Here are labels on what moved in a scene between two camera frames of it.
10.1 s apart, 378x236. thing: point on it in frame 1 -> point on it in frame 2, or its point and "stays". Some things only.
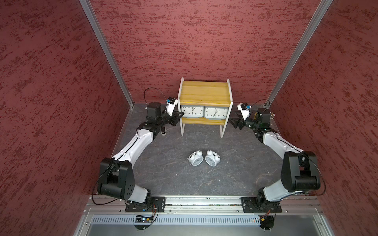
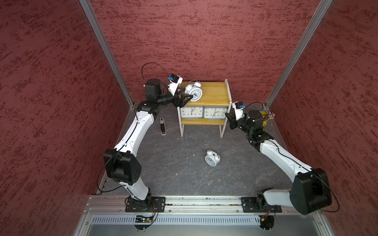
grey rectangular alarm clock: x=216 y=113 stays
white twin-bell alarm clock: x=212 y=158 stays
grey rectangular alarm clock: x=192 y=111 stays
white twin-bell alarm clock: x=196 y=158 -> x=194 y=88
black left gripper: x=175 y=119 -> x=181 y=103
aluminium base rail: x=204 y=216 stays
